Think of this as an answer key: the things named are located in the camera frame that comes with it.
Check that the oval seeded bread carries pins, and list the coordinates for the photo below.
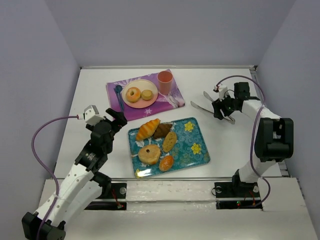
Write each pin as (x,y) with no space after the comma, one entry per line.
(169,141)

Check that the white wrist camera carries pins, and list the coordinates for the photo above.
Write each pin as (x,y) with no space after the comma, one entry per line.
(222,91)
(91,115)

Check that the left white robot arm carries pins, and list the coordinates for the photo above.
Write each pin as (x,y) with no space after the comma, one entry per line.
(83,183)

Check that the metal tongs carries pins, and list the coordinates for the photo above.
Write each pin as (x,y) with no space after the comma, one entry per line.
(202,108)

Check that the small round muffin bread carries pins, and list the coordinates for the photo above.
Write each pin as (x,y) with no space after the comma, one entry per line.
(147,95)

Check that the striped orange croissant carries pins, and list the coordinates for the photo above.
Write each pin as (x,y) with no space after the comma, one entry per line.
(147,129)

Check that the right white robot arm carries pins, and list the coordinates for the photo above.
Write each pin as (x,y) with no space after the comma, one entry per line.
(272,138)

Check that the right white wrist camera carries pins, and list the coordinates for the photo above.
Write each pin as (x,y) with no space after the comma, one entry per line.
(222,91)

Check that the pink cup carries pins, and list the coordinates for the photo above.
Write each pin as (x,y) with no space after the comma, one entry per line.
(165,79)

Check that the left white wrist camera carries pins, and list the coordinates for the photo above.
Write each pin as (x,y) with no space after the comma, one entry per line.
(91,115)

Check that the aluminium frame rail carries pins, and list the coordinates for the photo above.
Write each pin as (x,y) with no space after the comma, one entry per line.
(117,67)

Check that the cream and pink plate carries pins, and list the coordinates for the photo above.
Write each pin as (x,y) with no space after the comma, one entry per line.
(141,84)

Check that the blue floral tray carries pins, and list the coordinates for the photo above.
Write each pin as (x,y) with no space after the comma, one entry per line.
(189,151)

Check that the pale sugared donut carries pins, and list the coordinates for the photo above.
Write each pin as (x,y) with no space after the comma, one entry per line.
(149,154)

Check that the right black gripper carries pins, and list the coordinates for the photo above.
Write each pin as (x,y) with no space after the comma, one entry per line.
(221,108)

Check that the small orange bun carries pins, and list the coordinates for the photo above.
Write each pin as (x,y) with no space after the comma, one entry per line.
(166,163)

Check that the blue plastic spoon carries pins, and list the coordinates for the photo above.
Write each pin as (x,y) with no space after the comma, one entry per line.
(118,90)

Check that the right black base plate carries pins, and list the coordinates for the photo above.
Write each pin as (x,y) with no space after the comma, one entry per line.
(231,196)

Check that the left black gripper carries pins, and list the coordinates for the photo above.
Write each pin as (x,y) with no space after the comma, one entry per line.
(118,118)

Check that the dark chocolate bread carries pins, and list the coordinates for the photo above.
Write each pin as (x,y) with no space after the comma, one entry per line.
(162,130)

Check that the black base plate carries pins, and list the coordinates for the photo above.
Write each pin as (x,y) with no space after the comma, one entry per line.
(113,199)
(231,196)

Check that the purple floral placemat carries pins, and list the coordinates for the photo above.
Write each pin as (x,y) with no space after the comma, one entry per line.
(163,103)

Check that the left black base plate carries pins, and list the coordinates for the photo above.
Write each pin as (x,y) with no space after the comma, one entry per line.
(113,199)

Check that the orange glazed donut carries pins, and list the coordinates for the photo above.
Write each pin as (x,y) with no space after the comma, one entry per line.
(133,94)

